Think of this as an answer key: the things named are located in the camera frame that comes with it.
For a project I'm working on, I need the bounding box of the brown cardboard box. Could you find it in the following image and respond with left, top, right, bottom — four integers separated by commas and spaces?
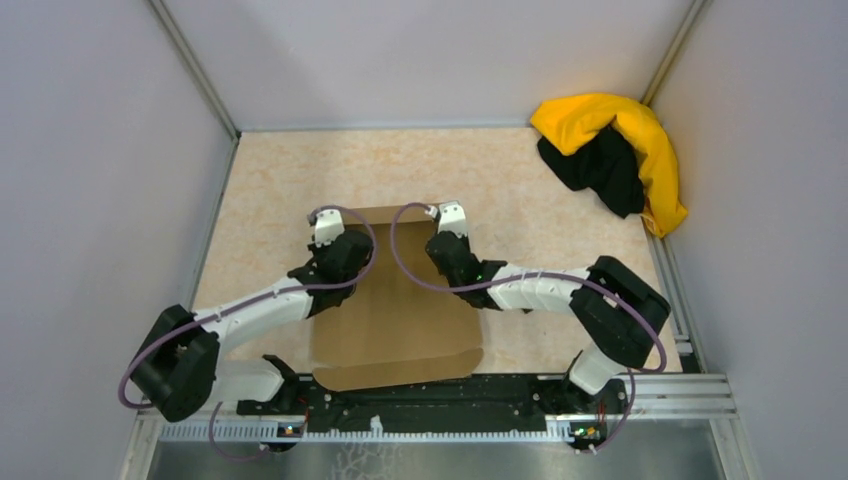
310, 206, 483, 391

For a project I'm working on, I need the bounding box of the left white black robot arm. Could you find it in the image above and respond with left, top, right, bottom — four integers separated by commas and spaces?
119, 229, 375, 422

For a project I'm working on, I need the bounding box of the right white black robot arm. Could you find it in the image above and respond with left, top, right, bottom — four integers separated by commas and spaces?
425, 232, 671, 412

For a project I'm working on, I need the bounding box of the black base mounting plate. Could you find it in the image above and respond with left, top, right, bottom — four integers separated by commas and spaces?
236, 374, 628, 434

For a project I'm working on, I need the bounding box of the yellow cloth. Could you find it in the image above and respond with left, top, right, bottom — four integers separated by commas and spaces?
530, 93, 688, 238

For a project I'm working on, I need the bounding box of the black cloth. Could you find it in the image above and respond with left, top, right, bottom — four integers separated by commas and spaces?
537, 124, 645, 218

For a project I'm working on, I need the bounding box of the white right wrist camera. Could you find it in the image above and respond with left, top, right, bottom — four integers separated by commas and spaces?
426, 200, 468, 238

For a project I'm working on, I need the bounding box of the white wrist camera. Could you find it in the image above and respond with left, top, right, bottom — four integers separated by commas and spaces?
426, 200, 468, 238
308, 208, 345, 248

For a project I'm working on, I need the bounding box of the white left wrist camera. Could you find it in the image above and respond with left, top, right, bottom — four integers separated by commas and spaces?
308, 208, 345, 248

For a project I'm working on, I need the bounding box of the aluminium frame rail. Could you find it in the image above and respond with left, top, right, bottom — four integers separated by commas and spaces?
121, 373, 755, 479

